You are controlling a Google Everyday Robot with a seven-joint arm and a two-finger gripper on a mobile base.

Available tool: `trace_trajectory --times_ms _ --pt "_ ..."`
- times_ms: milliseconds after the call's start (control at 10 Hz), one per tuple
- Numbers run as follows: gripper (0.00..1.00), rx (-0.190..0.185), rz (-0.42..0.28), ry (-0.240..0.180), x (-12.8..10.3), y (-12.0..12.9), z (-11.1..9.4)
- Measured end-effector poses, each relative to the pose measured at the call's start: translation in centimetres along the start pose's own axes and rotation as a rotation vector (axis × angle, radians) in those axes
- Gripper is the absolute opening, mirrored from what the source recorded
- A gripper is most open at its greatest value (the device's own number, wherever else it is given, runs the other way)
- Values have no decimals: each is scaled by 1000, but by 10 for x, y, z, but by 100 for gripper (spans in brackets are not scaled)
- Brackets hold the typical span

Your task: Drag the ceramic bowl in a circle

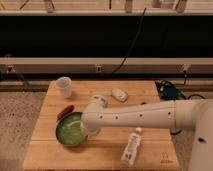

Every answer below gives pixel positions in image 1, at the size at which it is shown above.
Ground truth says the white computer mouse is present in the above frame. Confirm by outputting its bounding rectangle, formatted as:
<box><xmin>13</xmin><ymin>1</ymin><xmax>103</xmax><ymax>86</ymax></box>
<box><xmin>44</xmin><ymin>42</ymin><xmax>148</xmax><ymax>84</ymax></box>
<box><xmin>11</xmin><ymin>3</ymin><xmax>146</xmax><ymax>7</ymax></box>
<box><xmin>111</xmin><ymin>88</ymin><xmax>128</xmax><ymax>102</ymax></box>

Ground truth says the white plastic bottle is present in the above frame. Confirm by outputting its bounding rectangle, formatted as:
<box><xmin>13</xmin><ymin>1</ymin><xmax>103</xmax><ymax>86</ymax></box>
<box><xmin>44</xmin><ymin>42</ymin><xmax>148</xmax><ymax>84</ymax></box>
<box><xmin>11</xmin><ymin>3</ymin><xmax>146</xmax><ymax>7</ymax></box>
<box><xmin>121</xmin><ymin>127</ymin><xmax>142</xmax><ymax>166</ymax></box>

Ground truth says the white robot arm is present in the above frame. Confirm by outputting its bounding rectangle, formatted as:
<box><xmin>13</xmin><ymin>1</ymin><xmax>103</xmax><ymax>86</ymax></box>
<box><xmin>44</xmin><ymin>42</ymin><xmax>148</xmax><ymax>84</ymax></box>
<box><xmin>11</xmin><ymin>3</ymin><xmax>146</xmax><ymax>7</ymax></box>
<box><xmin>81</xmin><ymin>99</ymin><xmax>213</xmax><ymax>171</ymax></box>

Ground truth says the blue black device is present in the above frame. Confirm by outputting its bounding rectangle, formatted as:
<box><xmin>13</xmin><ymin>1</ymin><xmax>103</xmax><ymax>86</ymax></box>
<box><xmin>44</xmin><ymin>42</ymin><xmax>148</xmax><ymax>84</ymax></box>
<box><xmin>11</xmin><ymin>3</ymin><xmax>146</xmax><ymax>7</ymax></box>
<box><xmin>156</xmin><ymin>80</ymin><xmax>185</xmax><ymax>100</ymax></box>

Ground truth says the brown wooden-handled tool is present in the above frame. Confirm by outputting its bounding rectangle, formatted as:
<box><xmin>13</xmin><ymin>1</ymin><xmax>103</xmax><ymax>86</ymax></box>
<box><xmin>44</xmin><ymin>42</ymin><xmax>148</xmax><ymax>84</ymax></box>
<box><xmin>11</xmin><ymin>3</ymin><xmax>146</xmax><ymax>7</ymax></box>
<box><xmin>57</xmin><ymin>105</ymin><xmax>74</xmax><ymax>120</ymax></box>

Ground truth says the black hanging cable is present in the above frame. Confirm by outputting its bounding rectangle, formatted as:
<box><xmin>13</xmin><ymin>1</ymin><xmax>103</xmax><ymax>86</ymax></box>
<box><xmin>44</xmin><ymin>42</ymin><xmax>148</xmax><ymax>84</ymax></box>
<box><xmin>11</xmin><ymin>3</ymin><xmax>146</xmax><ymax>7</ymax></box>
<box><xmin>111</xmin><ymin>7</ymin><xmax>148</xmax><ymax>74</ymax></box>

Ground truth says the wooden board table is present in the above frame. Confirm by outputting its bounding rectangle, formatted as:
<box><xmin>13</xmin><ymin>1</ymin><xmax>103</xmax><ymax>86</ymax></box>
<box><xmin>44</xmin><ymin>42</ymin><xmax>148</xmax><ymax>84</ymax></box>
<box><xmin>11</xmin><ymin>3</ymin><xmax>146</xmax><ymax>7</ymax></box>
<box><xmin>23</xmin><ymin>81</ymin><xmax>179</xmax><ymax>171</ymax></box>

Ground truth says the green ceramic bowl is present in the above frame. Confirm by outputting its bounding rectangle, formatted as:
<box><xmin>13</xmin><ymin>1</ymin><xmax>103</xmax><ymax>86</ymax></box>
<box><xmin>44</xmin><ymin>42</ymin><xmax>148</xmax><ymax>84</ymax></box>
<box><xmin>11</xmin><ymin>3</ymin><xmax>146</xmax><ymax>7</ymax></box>
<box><xmin>55</xmin><ymin>112</ymin><xmax>87</xmax><ymax>146</ymax></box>

